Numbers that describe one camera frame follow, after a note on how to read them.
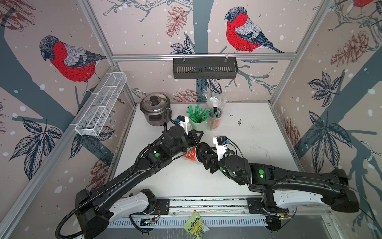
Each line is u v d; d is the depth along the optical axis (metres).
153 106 0.97
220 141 0.53
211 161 0.54
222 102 0.93
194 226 0.68
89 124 0.70
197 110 0.95
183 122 0.63
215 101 0.98
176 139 0.51
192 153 0.65
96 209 0.38
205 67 1.04
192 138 0.60
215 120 0.92
